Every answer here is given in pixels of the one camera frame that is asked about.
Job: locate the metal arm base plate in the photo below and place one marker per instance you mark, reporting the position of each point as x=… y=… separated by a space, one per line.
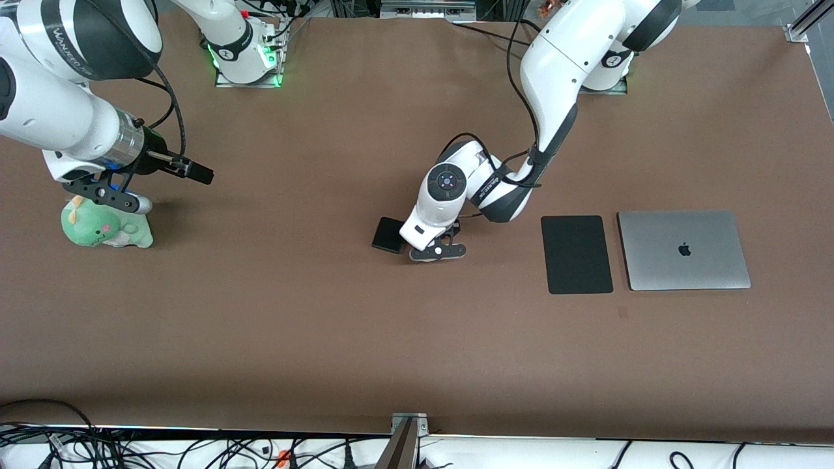
x=225 y=82
x=616 y=90

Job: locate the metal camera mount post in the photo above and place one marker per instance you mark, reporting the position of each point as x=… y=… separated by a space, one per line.
x=405 y=443

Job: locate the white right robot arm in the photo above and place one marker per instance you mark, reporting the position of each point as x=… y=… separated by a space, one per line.
x=58 y=111

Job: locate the metal corner bracket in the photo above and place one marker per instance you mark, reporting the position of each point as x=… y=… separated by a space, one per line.
x=808 y=19

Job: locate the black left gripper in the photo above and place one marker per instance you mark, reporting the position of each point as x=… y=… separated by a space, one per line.
x=455 y=229

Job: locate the silver laptop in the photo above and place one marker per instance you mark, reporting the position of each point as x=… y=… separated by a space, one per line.
x=684 y=250

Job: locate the green dinosaur plush toy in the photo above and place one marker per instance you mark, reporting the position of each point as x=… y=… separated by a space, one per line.
x=104 y=228

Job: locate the black phone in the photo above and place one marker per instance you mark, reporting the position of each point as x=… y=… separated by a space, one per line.
x=388 y=236

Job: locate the black mouse pad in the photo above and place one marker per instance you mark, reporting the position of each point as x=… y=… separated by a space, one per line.
x=576 y=255

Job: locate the grey metal box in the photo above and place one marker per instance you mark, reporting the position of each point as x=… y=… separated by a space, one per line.
x=427 y=8

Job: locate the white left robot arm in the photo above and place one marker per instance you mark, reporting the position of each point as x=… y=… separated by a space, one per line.
x=560 y=58

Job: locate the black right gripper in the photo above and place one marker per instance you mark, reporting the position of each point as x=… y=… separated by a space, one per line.
x=154 y=158

